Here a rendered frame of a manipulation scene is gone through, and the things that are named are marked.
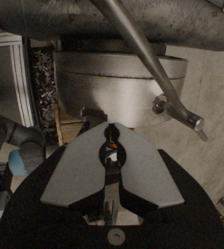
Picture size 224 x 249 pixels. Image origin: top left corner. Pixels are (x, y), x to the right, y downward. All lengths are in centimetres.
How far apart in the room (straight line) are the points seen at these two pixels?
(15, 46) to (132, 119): 110
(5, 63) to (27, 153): 95
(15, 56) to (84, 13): 107
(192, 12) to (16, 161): 50
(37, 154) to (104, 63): 31
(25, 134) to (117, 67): 38
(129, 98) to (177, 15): 15
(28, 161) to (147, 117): 32
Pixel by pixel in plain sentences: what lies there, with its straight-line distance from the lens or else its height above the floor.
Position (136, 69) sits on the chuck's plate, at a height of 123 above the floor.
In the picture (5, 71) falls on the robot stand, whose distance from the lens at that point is 130.
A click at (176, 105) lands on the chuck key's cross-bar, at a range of 19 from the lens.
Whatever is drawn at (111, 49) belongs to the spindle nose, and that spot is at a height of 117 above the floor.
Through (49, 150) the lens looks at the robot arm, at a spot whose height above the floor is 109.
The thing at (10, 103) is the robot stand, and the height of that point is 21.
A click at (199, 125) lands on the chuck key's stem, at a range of 23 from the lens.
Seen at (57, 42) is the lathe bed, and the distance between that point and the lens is 59.
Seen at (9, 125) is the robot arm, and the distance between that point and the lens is 52.
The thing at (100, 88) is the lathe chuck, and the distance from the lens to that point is 24.
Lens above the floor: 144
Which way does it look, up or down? 55 degrees down
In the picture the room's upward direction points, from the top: 145 degrees clockwise
